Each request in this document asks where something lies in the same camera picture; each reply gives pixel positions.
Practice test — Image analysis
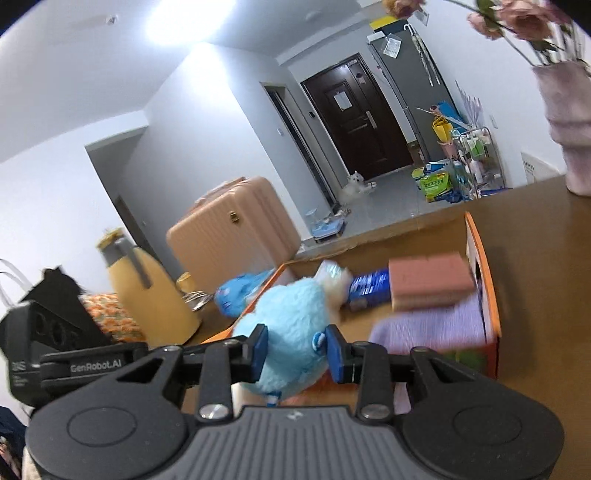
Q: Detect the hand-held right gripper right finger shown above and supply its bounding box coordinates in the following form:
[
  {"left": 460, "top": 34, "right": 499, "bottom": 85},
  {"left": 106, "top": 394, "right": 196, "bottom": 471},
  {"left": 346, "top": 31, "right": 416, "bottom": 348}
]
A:
[{"left": 324, "top": 324, "right": 481, "bottom": 424}]

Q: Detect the blue cloth packet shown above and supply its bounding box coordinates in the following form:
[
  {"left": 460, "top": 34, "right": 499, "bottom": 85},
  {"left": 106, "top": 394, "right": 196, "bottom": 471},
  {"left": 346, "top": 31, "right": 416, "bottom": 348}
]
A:
[{"left": 346, "top": 269, "right": 393, "bottom": 313}]

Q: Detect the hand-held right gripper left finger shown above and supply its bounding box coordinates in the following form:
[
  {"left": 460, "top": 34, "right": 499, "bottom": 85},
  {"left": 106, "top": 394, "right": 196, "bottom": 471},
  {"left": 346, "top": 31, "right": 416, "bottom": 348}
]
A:
[{"left": 115, "top": 323, "right": 270, "bottom": 424}]

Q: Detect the orange floral cloth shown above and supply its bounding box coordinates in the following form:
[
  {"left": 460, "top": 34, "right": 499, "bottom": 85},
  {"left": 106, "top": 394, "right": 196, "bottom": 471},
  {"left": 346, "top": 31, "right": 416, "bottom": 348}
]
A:
[{"left": 78, "top": 292, "right": 149, "bottom": 345}]

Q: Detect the purple knitted cloth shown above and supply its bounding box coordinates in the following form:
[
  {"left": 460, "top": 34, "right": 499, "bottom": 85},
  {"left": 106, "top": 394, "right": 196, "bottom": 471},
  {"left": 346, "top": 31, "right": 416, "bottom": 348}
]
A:
[{"left": 372, "top": 293, "right": 491, "bottom": 414}]

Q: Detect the dark patterned cloth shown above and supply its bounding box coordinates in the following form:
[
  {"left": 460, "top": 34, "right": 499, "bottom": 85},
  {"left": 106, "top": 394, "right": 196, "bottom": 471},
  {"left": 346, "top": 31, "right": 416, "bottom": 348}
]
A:
[{"left": 0, "top": 404, "right": 29, "bottom": 480}]

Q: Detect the wire cart with bottles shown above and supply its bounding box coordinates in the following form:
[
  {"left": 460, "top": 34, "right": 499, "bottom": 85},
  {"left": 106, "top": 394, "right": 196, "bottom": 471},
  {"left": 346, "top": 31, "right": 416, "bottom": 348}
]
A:
[{"left": 450, "top": 127, "right": 504, "bottom": 199}]

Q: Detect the pink dried rose bouquet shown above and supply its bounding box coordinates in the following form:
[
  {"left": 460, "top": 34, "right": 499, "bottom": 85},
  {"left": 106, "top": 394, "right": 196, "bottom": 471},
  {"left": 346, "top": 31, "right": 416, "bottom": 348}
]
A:
[{"left": 383, "top": 0, "right": 588, "bottom": 66}]

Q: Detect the pink ribbed vase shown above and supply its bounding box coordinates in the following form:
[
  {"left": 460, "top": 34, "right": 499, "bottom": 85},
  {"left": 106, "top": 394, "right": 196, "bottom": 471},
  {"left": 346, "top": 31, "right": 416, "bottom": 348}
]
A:
[{"left": 531, "top": 59, "right": 591, "bottom": 197}]

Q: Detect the purple wrapping bundle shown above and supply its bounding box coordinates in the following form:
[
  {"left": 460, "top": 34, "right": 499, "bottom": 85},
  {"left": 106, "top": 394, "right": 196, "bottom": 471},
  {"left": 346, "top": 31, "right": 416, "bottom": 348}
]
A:
[{"left": 455, "top": 80, "right": 484, "bottom": 128}]

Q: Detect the yellow box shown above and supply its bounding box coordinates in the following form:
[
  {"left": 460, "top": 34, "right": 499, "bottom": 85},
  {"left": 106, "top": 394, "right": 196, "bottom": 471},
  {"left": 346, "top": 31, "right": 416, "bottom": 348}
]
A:
[{"left": 369, "top": 11, "right": 403, "bottom": 33}]

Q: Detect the pink hard suitcase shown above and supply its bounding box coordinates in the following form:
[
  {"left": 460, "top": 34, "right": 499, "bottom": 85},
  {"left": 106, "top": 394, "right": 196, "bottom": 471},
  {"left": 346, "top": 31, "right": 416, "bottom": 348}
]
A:
[{"left": 166, "top": 175, "right": 302, "bottom": 287}]

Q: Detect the blue flat board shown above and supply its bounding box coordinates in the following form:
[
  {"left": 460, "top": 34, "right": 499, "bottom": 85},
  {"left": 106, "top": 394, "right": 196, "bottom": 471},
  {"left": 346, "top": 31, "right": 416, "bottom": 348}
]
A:
[{"left": 431, "top": 101, "right": 463, "bottom": 130}]

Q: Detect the blue plastic packet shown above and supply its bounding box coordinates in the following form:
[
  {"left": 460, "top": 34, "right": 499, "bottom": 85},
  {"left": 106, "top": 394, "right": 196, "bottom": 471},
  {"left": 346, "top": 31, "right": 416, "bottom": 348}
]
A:
[{"left": 215, "top": 269, "right": 278, "bottom": 317}]

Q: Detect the paper sheet on refrigerator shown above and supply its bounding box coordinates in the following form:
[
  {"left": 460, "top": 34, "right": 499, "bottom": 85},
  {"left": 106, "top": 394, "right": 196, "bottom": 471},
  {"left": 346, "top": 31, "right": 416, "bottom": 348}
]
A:
[{"left": 380, "top": 34, "right": 405, "bottom": 59}]

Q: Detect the yellow bag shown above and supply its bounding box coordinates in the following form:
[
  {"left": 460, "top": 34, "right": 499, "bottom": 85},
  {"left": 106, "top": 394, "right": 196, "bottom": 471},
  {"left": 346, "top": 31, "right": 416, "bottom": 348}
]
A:
[{"left": 431, "top": 116, "right": 456, "bottom": 142}]

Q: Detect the small white dog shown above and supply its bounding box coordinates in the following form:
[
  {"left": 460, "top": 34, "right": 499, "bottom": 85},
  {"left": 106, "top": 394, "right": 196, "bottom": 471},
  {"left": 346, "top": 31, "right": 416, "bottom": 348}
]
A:
[{"left": 344, "top": 170, "right": 378, "bottom": 195}]

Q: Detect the yellow thermos jug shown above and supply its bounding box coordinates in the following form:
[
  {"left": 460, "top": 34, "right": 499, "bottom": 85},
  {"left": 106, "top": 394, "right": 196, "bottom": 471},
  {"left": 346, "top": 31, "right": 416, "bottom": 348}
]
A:
[{"left": 96, "top": 228, "right": 203, "bottom": 345}]

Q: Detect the blue white floor tray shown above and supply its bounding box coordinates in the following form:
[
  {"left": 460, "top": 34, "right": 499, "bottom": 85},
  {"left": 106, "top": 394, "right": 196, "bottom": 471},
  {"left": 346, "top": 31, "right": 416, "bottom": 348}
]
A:
[{"left": 304, "top": 207, "right": 350, "bottom": 243}]

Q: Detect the pink sponge block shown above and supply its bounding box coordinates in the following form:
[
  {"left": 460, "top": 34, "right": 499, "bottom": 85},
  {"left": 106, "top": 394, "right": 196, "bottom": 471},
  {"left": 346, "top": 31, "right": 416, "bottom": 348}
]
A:
[{"left": 388, "top": 251, "right": 476, "bottom": 313}]

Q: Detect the green printed bag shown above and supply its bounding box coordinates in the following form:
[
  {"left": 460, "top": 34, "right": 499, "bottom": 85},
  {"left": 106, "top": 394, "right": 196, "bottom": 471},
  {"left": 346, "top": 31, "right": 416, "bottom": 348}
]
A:
[{"left": 412, "top": 166, "right": 456, "bottom": 204}]

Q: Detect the grey refrigerator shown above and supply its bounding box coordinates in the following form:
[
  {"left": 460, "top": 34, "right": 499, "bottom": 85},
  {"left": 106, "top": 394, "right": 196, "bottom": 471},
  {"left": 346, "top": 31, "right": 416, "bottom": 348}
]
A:
[{"left": 367, "top": 23, "right": 463, "bottom": 153}]

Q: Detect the metal wire utensil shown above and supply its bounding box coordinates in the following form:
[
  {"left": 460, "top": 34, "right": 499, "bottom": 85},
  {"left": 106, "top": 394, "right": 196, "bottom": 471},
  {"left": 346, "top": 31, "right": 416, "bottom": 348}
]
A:
[{"left": 182, "top": 288, "right": 213, "bottom": 313}]

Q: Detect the light blue plush toy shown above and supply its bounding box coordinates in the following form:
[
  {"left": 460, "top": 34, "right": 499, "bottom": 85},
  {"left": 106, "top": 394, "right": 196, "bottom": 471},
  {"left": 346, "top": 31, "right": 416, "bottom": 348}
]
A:
[{"left": 231, "top": 276, "right": 345, "bottom": 408}]

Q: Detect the red orange cardboard box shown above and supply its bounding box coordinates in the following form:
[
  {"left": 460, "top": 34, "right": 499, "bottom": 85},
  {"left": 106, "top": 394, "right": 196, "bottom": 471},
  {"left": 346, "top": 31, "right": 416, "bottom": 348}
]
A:
[{"left": 198, "top": 211, "right": 503, "bottom": 408}]

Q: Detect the dark brown entrance door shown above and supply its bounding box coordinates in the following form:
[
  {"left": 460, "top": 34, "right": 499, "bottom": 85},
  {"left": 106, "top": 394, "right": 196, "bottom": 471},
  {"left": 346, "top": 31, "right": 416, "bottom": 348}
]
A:
[{"left": 300, "top": 58, "right": 416, "bottom": 181}]

